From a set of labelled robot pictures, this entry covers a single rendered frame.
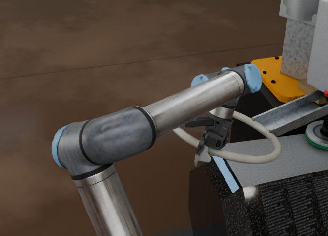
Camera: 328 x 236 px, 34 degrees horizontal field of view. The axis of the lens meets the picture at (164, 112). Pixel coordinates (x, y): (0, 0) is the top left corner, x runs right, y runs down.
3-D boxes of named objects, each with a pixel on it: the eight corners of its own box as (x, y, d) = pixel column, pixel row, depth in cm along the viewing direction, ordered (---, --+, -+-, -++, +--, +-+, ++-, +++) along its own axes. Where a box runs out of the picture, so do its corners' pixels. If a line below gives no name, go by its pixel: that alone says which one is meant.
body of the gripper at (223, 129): (218, 153, 192) (229, 122, 188) (196, 142, 195) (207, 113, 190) (225, 146, 199) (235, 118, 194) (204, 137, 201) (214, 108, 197)
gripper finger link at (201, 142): (197, 156, 193) (207, 133, 192) (194, 154, 194) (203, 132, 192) (201, 154, 198) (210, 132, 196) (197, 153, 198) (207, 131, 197)
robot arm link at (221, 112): (208, 100, 188) (217, 95, 197) (203, 113, 190) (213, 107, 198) (231, 111, 185) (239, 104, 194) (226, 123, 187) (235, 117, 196)
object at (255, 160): (228, 106, 251) (230, 100, 250) (304, 161, 216) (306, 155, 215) (142, 106, 222) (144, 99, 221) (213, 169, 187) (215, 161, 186)
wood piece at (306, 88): (297, 87, 313) (298, 80, 310) (311, 84, 316) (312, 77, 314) (318, 104, 297) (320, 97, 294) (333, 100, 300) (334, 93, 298)
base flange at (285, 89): (247, 65, 344) (248, 58, 342) (316, 56, 356) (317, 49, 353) (281, 104, 305) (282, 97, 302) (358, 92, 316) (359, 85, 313)
